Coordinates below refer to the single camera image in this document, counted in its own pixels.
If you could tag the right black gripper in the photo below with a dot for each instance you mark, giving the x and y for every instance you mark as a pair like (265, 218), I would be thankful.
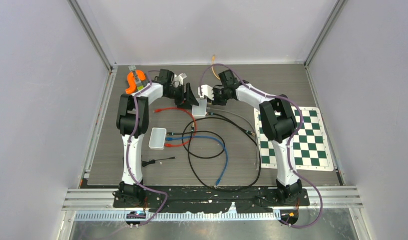
(214, 102)

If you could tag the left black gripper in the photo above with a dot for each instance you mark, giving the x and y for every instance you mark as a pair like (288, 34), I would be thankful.
(187, 100)

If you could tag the white network switch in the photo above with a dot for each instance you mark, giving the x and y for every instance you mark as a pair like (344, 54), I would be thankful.
(199, 111)
(157, 138)

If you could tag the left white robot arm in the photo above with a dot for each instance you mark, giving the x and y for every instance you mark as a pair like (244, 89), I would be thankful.
(133, 121)

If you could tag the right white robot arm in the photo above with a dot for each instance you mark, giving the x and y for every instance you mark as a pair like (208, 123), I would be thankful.
(279, 126)

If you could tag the orange S-shaped block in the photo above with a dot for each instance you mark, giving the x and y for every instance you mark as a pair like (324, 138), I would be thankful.
(135, 78)

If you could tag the black power adapter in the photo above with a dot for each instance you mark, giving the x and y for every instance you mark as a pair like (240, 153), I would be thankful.
(154, 161)

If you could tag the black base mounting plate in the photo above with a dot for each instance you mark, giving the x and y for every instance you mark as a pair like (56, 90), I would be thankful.
(199, 199)

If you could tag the green white chessboard mat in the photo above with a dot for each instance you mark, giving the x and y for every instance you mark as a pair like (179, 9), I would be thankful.
(311, 148)

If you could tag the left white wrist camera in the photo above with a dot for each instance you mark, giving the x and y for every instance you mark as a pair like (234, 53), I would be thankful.
(178, 80)

